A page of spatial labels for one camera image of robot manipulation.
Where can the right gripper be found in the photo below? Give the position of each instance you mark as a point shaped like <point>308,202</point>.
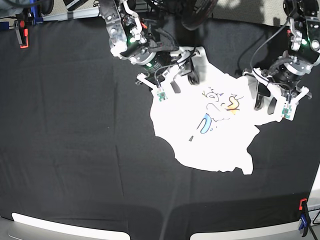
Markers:
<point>163,63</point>

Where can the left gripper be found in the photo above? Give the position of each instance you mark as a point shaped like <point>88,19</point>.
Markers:
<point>285,75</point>

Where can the white printed t-shirt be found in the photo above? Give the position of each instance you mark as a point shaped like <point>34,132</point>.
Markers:
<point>211,125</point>

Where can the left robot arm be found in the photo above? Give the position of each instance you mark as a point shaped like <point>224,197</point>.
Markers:
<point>277,87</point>

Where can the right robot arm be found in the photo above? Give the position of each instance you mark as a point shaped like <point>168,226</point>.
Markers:
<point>145,43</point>

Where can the black tablecloth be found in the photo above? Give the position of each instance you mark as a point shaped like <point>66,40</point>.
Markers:
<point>77,147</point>

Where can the red blue clamp bottom right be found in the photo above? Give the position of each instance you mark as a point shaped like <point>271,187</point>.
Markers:
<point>304,217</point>

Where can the red clamp top left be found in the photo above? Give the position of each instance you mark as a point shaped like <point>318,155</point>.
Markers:
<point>22,33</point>

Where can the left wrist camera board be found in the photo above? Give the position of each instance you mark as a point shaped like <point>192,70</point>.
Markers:
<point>288,111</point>

